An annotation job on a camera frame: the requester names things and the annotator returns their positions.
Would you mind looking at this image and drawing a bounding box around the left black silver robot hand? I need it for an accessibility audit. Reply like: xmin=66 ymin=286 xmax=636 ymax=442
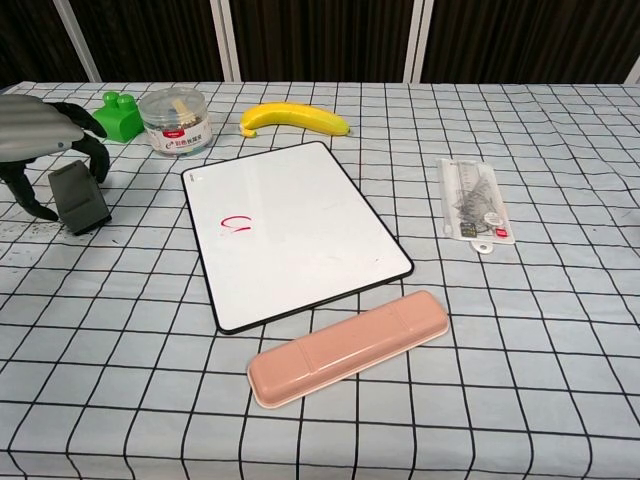
xmin=0 ymin=93 xmax=111 ymax=223

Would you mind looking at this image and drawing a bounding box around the grey whiteboard eraser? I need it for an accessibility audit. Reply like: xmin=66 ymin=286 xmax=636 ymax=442
xmin=47 ymin=159 xmax=112 ymax=237

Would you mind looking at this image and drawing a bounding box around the white whiteboard black rim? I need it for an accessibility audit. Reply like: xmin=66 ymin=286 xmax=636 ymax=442
xmin=180 ymin=140 xmax=416 ymax=336

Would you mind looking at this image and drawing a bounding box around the green toy building block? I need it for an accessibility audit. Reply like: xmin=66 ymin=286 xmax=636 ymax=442
xmin=93 ymin=91 xmax=143 ymax=145

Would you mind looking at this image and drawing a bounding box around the clear jar of clips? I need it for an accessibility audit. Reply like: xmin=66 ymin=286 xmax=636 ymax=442
xmin=137 ymin=87 xmax=210 ymax=158

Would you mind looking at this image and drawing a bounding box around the yellow banana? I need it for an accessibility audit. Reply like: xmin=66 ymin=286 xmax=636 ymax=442
xmin=240 ymin=101 xmax=352 ymax=140

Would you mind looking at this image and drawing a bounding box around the pink pencil case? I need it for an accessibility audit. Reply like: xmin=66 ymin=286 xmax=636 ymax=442
xmin=246 ymin=288 xmax=450 ymax=411

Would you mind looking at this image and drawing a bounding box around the clear packaged ruler set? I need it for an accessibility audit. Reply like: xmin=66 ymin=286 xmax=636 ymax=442
xmin=436 ymin=157 xmax=518 ymax=256

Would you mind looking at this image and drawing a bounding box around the checked light blue tablecloth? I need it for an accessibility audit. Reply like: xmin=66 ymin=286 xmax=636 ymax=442
xmin=0 ymin=80 xmax=640 ymax=480

